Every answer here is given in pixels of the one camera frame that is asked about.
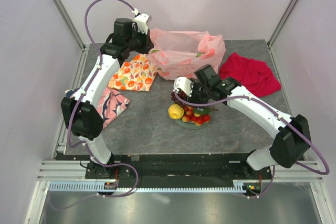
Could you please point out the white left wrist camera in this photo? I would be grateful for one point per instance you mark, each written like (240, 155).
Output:
(142, 20)

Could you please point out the pink navy floral cloth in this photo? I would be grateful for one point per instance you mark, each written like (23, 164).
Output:
(111, 104)

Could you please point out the yellow fake pear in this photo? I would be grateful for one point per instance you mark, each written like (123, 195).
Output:
(175, 112)

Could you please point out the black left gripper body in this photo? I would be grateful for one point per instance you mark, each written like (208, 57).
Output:
(142, 41)

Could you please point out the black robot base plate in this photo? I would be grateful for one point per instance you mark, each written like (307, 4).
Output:
(223, 166)

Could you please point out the grey-green round plate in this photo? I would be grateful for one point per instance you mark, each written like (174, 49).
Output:
(187, 127)

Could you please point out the blue-grey cable duct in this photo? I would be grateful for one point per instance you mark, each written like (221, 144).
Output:
(104, 187)

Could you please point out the red yellow fake fruit bunch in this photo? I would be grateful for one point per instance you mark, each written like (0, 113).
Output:
(198, 117)

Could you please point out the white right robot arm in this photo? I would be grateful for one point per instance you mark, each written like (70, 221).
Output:
(291, 134)

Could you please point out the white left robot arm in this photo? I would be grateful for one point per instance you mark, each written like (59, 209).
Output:
(80, 111)

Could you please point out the purple fake grape bunch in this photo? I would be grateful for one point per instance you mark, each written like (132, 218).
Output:
(184, 97)

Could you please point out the pink plastic bag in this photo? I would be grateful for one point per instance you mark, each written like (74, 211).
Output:
(181, 53)

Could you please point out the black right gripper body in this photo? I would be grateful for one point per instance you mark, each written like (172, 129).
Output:
(200, 93)

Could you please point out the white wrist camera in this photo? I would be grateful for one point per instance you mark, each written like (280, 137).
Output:
(142, 20)
(184, 84)

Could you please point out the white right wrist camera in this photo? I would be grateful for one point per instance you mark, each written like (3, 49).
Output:
(184, 84)

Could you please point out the red cloth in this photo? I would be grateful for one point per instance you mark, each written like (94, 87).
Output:
(255, 75)

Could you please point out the orange floral cloth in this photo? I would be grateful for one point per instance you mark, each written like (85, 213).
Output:
(135, 75)

